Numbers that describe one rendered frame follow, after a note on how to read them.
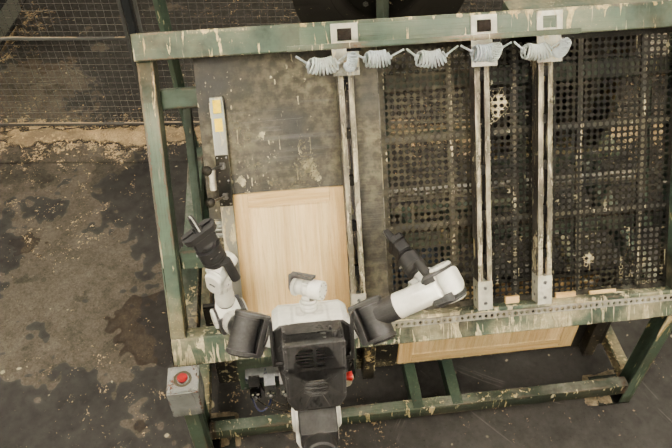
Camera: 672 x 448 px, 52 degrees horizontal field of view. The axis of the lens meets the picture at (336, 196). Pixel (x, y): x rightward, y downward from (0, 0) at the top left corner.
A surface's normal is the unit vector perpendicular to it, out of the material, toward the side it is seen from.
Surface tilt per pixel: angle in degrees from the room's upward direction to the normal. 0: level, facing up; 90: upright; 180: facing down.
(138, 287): 0
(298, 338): 23
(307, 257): 58
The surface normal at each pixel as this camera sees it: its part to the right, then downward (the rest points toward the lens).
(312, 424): 0.04, -0.40
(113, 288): 0.00, -0.71
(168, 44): 0.10, 0.21
